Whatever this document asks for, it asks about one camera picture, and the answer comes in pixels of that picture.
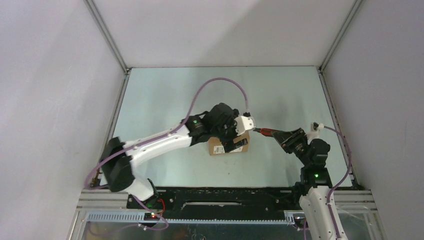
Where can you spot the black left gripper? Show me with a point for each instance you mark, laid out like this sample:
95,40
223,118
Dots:
228,143

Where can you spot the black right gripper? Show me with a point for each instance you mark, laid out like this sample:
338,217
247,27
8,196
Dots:
297,134

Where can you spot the red black utility knife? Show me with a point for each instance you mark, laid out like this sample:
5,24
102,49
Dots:
265,131

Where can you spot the brown cardboard express box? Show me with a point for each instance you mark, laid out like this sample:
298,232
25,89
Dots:
217,147

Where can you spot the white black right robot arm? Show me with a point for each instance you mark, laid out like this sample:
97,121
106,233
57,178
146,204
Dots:
314,191

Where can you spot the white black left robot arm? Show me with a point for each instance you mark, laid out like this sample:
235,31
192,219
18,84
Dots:
120,159

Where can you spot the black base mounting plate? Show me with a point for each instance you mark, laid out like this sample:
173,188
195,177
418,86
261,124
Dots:
225,203

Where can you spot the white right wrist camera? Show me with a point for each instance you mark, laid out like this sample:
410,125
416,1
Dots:
315,129

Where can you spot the aluminium frame post right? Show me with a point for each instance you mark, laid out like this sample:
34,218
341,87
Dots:
349,18

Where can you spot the aluminium frame post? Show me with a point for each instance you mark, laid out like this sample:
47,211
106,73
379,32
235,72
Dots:
107,35
349,18

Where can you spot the aluminium frame post left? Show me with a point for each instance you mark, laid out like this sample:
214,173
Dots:
107,35

